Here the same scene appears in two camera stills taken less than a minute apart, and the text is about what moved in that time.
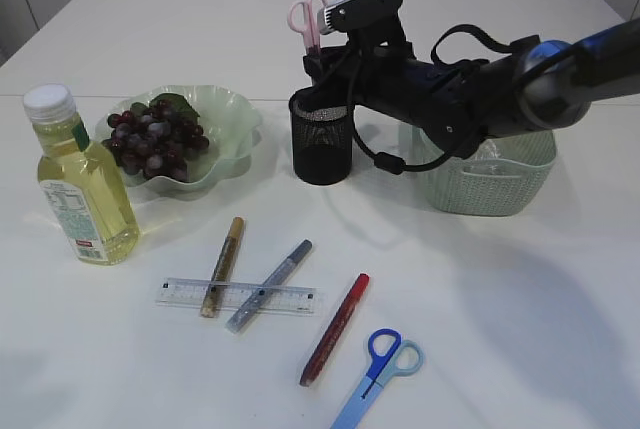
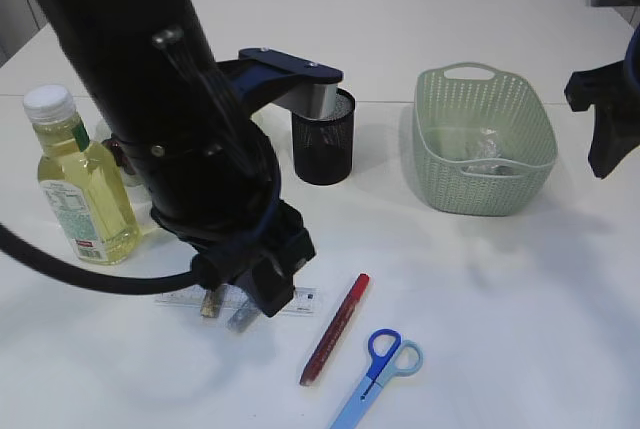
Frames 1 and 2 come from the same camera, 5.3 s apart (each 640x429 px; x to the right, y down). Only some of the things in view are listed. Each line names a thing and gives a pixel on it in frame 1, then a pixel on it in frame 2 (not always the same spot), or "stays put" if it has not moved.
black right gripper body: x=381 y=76 -> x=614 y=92
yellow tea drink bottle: x=82 y=187 stays put
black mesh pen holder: x=322 y=144 stays put
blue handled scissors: x=392 y=356 stays put
